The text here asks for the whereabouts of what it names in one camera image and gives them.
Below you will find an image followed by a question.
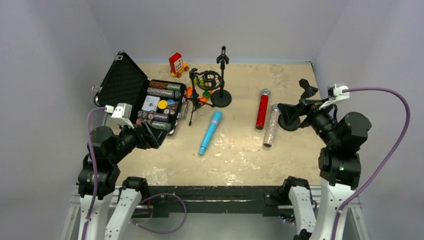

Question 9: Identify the silver glitter microphone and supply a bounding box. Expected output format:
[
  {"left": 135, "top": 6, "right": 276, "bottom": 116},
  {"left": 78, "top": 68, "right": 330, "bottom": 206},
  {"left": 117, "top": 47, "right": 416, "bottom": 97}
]
[{"left": 262, "top": 104, "right": 281, "bottom": 148}]

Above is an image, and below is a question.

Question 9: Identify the blue toy microphone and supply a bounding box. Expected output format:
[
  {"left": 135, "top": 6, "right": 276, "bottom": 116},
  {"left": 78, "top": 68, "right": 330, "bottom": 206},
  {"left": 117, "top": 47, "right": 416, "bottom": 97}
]
[{"left": 198, "top": 110, "right": 223, "bottom": 156}]

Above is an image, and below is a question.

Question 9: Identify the black round-base mic stand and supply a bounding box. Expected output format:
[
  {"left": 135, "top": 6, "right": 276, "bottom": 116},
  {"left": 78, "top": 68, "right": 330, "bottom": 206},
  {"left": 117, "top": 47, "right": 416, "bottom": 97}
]
[{"left": 278, "top": 113, "right": 301, "bottom": 132}]

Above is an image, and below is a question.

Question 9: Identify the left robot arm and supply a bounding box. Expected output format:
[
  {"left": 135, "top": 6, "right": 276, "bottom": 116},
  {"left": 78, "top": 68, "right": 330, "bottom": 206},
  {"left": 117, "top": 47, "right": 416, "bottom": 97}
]
[{"left": 77, "top": 124, "right": 168, "bottom": 240}]

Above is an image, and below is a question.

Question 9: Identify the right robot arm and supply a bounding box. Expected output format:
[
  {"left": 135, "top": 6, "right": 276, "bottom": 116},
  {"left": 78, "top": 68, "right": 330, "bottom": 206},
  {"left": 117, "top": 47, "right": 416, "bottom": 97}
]
[{"left": 277, "top": 79, "right": 372, "bottom": 240}]

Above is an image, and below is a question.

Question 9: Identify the tall black mic stand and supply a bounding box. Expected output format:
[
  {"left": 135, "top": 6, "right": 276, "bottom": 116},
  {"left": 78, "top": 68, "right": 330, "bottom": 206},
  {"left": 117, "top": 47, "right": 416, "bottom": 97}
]
[{"left": 210, "top": 46, "right": 232, "bottom": 108}]

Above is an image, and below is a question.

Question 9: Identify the red glitter microphone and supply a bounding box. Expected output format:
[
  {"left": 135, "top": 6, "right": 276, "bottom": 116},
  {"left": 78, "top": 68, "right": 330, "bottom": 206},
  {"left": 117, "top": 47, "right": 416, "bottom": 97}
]
[{"left": 255, "top": 88, "right": 271, "bottom": 130}]

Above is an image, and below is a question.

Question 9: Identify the black poker chip case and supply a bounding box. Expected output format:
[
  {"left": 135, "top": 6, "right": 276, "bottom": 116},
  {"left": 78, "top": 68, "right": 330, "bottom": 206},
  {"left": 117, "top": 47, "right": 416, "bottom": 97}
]
[{"left": 93, "top": 51, "right": 187, "bottom": 135}]

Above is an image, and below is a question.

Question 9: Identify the red toy block house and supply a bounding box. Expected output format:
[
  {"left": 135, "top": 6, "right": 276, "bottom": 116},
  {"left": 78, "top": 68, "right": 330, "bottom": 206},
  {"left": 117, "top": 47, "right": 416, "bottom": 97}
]
[{"left": 168, "top": 52, "right": 189, "bottom": 78}]

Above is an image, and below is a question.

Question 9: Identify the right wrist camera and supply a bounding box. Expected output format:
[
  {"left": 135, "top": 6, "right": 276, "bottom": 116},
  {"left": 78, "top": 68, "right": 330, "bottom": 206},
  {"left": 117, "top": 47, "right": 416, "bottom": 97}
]
[{"left": 319, "top": 83, "right": 350, "bottom": 110}]

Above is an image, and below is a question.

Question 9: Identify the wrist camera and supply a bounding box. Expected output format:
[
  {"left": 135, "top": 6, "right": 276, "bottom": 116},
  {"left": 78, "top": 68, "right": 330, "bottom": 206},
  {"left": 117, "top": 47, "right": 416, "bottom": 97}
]
[
  {"left": 111, "top": 102, "right": 135, "bottom": 129},
  {"left": 319, "top": 83, "right": 350, "bottom": 110}
]

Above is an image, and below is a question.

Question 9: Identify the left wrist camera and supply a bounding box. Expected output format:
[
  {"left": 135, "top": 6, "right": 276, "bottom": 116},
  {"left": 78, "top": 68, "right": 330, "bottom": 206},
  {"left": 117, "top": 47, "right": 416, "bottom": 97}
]
[{"left": 111, "top": 102, "right": 135, "bottom": 129}]

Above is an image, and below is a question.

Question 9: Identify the tripod shock-mount mic stand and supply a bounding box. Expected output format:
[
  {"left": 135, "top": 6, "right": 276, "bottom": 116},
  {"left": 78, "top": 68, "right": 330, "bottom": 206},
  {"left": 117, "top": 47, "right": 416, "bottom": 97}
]
[{"left": 187, "top": 68, "right": 223, "bottom": 126}]

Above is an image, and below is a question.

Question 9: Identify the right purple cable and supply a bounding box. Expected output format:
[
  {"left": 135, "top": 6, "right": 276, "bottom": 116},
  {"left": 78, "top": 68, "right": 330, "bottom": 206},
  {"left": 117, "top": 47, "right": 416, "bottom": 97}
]
[{"left": 330, "top": 86, "right": 411, "bottom": 240}]

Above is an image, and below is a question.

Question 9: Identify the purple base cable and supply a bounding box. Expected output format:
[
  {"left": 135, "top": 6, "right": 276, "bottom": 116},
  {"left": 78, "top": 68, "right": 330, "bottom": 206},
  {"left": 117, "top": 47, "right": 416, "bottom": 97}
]
[{"left": 128, "top": 193, "right": 188, "bottom": 235}]

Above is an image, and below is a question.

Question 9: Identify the black base frame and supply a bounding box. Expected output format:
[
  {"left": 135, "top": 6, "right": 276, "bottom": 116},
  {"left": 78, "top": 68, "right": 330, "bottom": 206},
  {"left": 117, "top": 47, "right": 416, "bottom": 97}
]
[{"left": 149, "top": 185, "right": 293, "bottom": 218}]

